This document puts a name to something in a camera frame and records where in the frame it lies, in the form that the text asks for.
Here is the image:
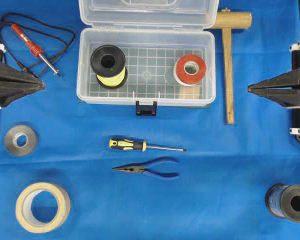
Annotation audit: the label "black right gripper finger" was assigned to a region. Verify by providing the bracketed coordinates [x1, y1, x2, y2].
[248, 88, 300, 108]
[247, 68, 300, 90]

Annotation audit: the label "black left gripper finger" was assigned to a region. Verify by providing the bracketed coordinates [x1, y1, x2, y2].
[0, 61, 45, 88]
[0, 86, 46, 108]

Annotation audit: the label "clear plastic tool box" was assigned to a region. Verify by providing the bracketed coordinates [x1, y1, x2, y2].
[76, 0, 219, 108]

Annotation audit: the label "black tool box latch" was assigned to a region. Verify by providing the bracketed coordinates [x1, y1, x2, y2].
[135, 101, 157, 117]

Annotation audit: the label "red soldering iron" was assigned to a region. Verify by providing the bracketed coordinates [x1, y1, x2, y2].
[11, 23, 61, 77]

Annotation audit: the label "grey tape roll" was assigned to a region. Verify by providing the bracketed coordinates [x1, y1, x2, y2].
[4, 125, 38, 157]

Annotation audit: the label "wooden mallet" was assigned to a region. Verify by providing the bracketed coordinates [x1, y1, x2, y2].
[212, 8, 252, 125]

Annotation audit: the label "blue table cloth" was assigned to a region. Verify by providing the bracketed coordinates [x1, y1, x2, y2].
[0, 0, 300, 240]

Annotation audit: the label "red tape roll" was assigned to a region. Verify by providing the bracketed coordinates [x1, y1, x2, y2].
[173, 54, 207, 87]

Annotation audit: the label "beige masking tape roll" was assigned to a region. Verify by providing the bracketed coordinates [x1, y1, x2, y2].
[15, 182, 71, 234]

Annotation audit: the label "yellow black screwdriver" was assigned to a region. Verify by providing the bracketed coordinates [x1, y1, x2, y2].
[108, 138, 187, 152]

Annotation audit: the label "blue needle nose pliers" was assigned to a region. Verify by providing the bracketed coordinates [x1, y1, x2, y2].
[111, 157, 180, 181]

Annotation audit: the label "black spool blue wire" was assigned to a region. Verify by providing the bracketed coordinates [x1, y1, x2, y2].
[264, 183, 300, 223]

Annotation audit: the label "black spool yellow wire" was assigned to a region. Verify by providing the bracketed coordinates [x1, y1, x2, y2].
[90, 44, 129, 89]

